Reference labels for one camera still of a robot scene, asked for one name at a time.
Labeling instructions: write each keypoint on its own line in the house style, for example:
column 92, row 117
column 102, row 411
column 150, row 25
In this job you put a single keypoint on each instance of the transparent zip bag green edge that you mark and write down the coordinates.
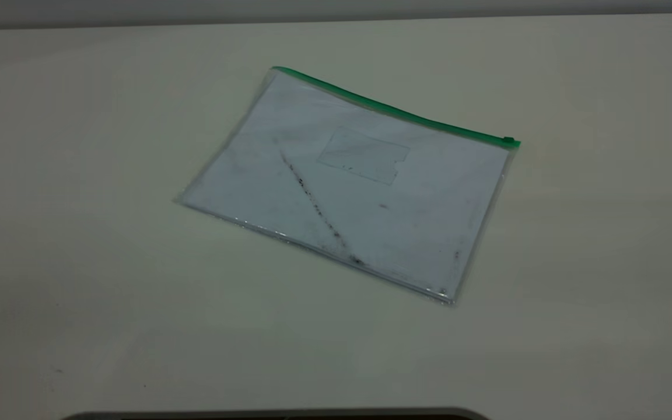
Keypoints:
column 359, row 192

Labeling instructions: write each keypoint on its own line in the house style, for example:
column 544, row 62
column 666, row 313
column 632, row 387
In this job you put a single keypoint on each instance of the dark grey rounded base edge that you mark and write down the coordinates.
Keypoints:
column 277, row 415

